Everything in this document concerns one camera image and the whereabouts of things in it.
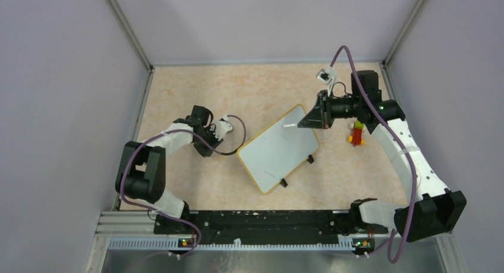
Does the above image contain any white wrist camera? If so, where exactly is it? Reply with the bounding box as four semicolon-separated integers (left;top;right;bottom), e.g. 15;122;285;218
214;115;234;140
316;65;336;95

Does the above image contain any aluminium frame rail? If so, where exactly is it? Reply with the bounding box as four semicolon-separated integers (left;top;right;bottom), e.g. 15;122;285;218
84;210;461;273

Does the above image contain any red green lego car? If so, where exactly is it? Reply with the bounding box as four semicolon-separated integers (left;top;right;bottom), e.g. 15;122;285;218
348;120;366;146

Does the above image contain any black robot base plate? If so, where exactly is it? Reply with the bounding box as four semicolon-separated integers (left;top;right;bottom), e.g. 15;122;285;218
153;210;388;245

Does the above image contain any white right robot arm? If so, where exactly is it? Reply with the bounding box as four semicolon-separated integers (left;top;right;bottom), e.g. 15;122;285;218
297;68;467;242

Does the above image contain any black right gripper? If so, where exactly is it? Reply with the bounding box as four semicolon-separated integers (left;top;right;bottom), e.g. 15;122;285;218
298;89;361;130

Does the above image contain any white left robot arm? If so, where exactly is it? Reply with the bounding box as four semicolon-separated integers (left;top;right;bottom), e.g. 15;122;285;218
115;106;234;233

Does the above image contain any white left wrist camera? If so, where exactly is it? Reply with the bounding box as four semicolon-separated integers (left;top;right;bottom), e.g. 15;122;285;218
214;115;234;140

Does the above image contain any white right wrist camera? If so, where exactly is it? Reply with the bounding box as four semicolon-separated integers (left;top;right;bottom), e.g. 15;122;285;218
316;65;336;95

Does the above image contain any yellow framed whiteboard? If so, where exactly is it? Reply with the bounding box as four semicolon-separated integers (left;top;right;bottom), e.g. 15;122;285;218
237;104;320;194

